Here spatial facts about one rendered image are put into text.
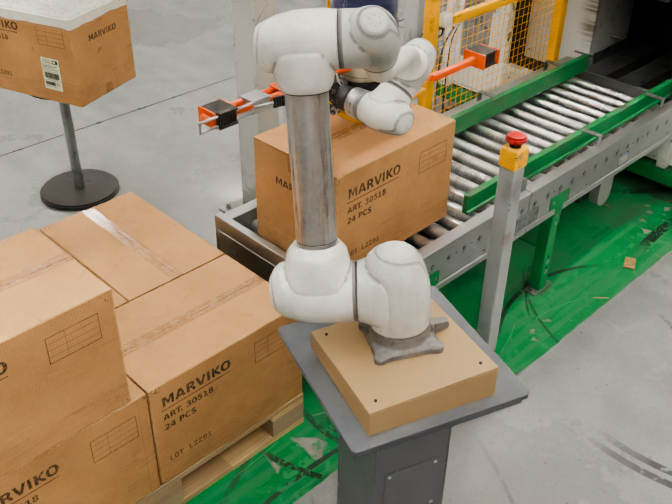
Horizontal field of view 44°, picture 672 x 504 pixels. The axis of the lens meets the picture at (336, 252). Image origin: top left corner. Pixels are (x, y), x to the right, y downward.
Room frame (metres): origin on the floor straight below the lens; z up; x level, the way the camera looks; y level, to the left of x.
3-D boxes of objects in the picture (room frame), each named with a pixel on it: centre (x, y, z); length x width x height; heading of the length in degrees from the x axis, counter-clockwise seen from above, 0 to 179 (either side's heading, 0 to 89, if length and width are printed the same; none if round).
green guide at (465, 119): (3.62, -0.70, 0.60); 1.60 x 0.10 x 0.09; 135
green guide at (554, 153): (3.25, -1.08, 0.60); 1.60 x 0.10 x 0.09; 135
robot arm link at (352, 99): (2.27, -0.06, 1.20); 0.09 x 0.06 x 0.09; 136
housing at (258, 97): (2.29, 0.25, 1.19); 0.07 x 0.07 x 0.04; 46
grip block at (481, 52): (2.66, -0.47, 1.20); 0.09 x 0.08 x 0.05; 46
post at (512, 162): (2.41, -0.57, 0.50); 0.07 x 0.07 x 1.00; 45
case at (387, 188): (2.63, -0.07, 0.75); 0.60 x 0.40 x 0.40; 136
